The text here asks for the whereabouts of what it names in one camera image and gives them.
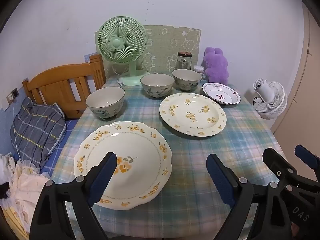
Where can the scalloped yellow floral plate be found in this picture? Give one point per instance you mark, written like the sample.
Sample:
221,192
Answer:
132,142

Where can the plaid tablecloth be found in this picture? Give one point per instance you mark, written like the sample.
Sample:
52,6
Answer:
200,155

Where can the grey plaid pillow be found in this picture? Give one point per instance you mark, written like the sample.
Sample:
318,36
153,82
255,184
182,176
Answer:
37,130

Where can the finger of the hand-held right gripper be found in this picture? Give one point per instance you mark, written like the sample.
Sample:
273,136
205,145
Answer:
276,163
306,155

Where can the round yellow floral plate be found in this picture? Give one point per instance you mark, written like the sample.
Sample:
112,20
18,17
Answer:
192,115

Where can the beige door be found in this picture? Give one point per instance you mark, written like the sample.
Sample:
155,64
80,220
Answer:
305,92

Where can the wooden headboard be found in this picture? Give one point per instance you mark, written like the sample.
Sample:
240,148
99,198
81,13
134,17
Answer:
62,80

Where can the green sheep-print mat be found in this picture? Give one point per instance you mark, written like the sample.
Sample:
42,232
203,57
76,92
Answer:
162,42

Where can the grey floral ceramic bowl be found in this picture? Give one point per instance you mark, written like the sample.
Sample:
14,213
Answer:
186,78
105,102
157,85

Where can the white plate red pattern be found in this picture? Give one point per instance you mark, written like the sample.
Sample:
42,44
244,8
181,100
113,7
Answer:
221,95

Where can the glass jar with dark lid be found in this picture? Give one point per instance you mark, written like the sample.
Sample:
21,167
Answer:
184,62

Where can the wall socket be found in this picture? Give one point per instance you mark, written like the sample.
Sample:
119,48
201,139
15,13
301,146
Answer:
12,95

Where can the green desk fan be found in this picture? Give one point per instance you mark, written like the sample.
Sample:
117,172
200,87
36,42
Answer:
121,42

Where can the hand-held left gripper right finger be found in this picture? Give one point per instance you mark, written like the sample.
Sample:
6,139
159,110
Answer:
220,177

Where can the white ruffled cloth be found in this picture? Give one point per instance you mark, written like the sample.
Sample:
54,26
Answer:
22,187

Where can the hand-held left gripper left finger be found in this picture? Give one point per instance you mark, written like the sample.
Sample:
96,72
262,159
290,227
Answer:
102,180

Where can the white clip fan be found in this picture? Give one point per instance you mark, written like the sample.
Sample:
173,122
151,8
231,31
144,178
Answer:
271,100

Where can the purple plush toy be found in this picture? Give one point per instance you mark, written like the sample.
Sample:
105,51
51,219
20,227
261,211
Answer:
215,65

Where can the cotton swab container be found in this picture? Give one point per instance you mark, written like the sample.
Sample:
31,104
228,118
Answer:
198,68

